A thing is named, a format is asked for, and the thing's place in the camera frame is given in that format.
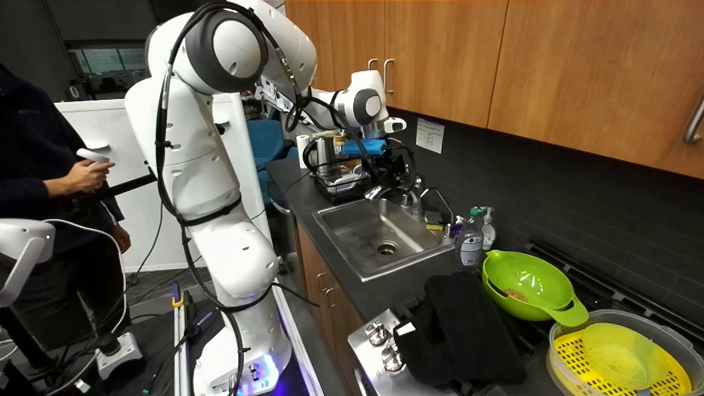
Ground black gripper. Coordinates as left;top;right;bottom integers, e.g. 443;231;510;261
382;138;419;190

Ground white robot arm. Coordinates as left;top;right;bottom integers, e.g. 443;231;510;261
126;0;404;396

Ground chrome main faucet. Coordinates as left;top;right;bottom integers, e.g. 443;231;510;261
363;185;404;203

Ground black dish rack tray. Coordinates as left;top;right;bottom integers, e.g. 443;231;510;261
315;159;371;203

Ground stainless steel sink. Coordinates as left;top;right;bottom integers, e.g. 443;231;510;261
315;197;453;281

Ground purple dish soap bottle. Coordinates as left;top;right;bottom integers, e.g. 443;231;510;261
447;215;465;244

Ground wooden lower cabinet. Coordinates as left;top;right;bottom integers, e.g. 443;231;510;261
297;225;358;396

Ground green plastic colander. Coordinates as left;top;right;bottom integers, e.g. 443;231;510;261
481;248;589;327

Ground stainless steel stove panel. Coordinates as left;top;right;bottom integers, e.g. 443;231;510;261
348;310;423;396

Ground black cloth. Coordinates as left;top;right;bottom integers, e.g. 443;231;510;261
398;272;525;387

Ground wooden upper cabinets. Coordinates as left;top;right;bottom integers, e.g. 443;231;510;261
286;0;704;178

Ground yellow perforated strainer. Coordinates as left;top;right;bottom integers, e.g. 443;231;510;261
547;322;694;396

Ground white handheld controller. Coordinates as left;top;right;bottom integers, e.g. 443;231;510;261
74;145;112;162

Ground person in dark clothes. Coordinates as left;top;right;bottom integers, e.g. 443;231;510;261
0;68;133;349

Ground white office chair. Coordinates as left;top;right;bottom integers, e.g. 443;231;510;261
0;217;55;308

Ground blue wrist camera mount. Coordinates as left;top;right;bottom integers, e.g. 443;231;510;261
338;138;387;155

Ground white wall outlet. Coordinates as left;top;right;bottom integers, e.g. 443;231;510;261
415;119;444;154

